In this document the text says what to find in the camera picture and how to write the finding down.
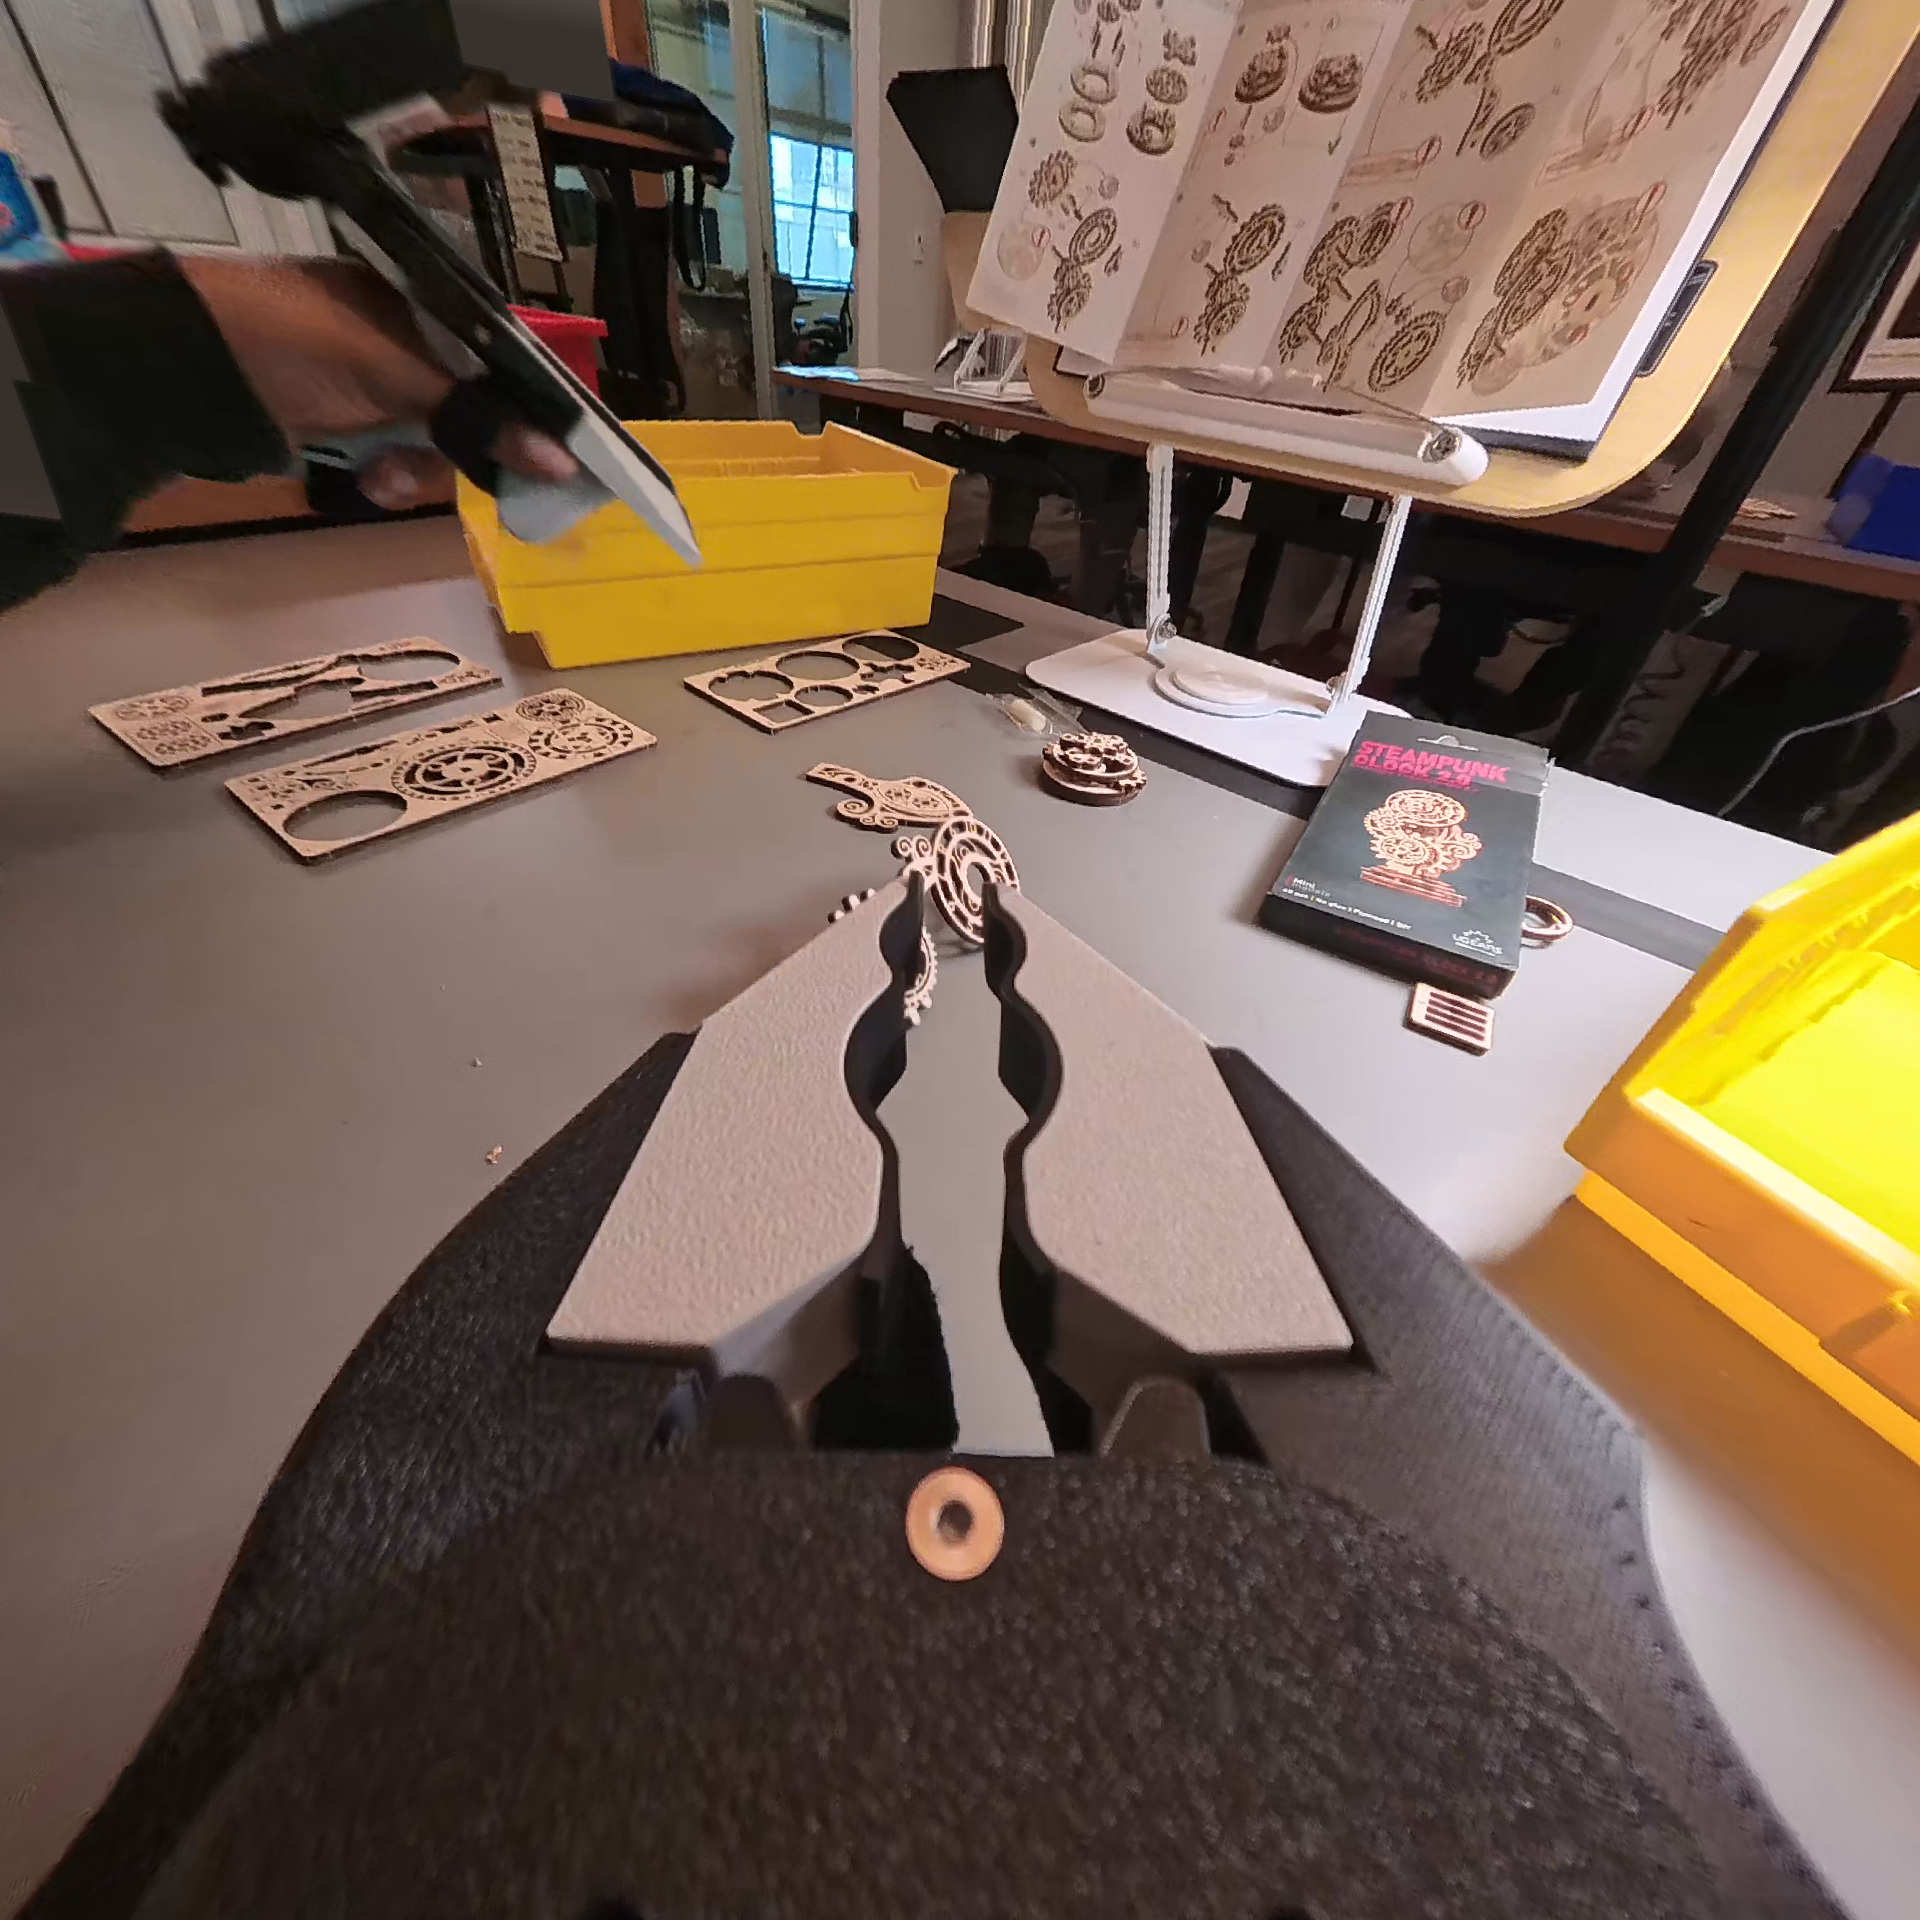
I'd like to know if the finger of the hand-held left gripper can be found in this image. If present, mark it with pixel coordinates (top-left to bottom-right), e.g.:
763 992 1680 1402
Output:
320 103 707 577

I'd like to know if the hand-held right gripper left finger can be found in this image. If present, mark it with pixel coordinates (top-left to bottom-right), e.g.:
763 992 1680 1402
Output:
544 873 929 1432

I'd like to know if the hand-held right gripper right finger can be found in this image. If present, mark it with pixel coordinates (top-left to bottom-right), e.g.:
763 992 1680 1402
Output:
978 882 1361 1424

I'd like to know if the wooden puzzle frame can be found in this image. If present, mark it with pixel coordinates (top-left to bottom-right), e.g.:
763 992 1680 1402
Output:
683 632 972 736

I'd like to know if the wooden gear and dial assembly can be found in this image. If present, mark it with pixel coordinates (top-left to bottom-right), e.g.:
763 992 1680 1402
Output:
826 817 1025 1031

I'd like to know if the wooden puzzle sheet with gears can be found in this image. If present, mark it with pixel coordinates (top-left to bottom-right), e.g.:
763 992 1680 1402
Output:
224 688 664 867

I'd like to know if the grey desk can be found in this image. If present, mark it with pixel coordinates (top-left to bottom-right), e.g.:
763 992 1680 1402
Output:
0 509 1920 1920

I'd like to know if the person's left hand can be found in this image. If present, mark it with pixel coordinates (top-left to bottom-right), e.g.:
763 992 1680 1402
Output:
177 252 587 513

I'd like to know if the slotted yellow plastic bin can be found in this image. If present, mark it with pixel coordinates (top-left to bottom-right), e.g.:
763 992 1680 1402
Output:
456 420 961 673

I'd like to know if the wooden puzzle sheet with cutouts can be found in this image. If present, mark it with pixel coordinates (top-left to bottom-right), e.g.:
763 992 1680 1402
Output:
88 637 505 771

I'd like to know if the black puzzle box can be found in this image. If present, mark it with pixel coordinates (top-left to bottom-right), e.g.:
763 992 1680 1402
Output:
1257 712 1558 1001

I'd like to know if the round wooden gear stack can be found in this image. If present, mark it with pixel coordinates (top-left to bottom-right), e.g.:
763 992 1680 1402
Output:
1040 730 1153 812

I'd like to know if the ornate wooden leaf piece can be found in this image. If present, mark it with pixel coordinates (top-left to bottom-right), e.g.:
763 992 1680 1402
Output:
804 760 966 833

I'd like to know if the instruction booklet on stand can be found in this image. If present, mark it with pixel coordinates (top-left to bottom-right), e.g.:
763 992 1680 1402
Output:
1020 0 1920 794

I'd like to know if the plain yellow plastic bin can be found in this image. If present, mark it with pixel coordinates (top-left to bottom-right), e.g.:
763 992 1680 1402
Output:
1564 815 1920 1471

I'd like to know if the puzzle instruction booklet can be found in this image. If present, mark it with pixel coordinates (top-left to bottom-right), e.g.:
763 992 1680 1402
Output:
966 0 1849 457

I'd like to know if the black slanted pole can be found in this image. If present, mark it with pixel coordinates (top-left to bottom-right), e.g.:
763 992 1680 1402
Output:
1586 128 1920 771

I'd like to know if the blue plastic bin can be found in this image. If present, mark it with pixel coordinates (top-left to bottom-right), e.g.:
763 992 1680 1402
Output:
1832 450 1920 565

